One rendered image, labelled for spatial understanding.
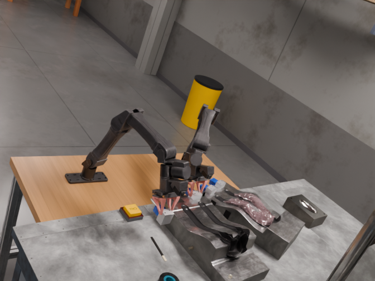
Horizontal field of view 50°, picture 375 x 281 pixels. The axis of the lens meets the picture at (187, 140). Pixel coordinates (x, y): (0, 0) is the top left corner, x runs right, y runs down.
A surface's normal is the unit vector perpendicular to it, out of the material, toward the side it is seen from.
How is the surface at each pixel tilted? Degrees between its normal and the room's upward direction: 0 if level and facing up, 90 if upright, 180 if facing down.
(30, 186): 0
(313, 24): 90
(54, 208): 0
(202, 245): 90
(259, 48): 90
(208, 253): 90
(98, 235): 0
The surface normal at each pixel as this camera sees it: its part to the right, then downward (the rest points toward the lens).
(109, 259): 0.34, -0.85
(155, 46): 0.54, 0.53
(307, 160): -0.77, 0.00
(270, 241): -0.53, 0.18
